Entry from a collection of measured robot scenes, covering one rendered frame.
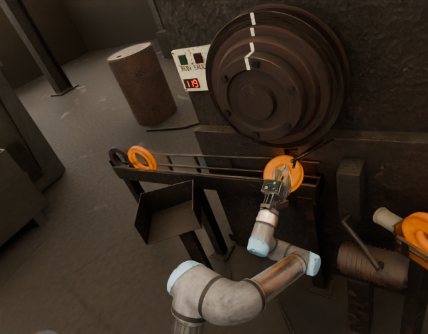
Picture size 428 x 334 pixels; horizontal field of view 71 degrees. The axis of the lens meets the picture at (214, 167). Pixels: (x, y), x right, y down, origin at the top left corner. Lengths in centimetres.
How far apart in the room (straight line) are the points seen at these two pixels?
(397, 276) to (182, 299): 71
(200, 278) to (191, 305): 7
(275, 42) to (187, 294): 72
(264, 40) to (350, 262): 81
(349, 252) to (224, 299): 58
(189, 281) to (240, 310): 15
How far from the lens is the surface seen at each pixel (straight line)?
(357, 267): 122
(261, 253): 106
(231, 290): 81
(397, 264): 121
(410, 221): 104
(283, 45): 90
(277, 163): 123
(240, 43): 95
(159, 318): 190
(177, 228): 137
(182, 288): 87
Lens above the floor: 151
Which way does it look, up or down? 34 degrees down
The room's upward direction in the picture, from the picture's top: 20 degrees counter-clockwise
